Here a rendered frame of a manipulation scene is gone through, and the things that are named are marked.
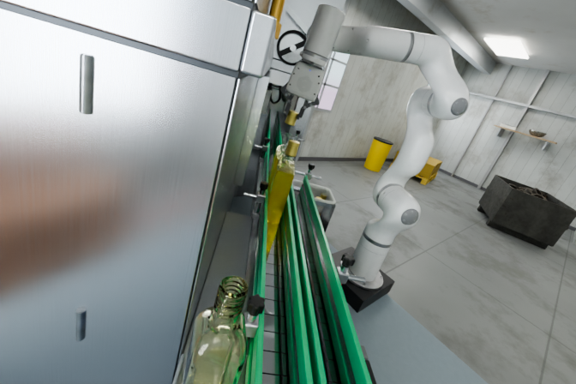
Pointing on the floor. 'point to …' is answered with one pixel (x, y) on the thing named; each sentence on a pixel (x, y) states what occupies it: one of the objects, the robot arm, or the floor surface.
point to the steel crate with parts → (525, 212)
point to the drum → (377, 153)
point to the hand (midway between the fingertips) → (294, 111)
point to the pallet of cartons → (429, 171)
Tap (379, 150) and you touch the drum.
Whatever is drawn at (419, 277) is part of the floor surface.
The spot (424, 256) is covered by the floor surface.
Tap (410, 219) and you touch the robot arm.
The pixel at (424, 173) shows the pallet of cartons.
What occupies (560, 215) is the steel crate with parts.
